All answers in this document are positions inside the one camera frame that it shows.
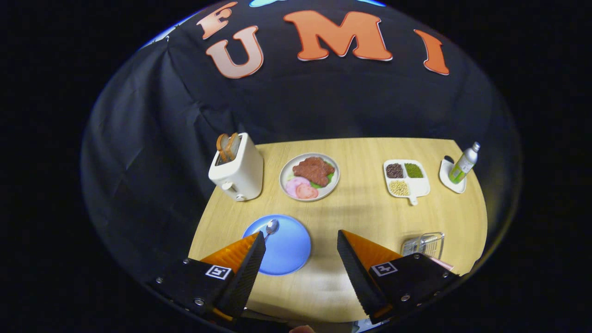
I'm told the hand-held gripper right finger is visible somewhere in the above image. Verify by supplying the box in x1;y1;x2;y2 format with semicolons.
336;229;461;325

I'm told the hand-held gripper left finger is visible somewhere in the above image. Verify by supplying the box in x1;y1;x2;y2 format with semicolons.
147;230;267;324

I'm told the blue round plate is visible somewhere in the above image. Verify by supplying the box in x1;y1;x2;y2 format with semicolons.
242;214;312;277

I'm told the white toaster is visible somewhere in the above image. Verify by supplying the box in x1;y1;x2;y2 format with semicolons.
208;133;264;202

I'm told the white divided dish with beans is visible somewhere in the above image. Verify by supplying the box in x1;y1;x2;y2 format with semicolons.
383;159;431;206

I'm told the plate of meat slices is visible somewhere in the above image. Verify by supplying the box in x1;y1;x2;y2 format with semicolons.
279;153;341;202

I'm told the brown bread slice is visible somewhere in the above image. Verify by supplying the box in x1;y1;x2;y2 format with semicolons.
225;132;242;161
216;134;230;163

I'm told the small white dish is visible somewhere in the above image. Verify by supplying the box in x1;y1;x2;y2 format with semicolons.
438;156;467;194

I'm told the green label bottle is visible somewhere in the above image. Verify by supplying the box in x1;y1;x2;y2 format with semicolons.
448;142;481;185

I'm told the metal wire basket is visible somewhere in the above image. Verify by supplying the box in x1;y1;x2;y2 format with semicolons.
401;232;445;259

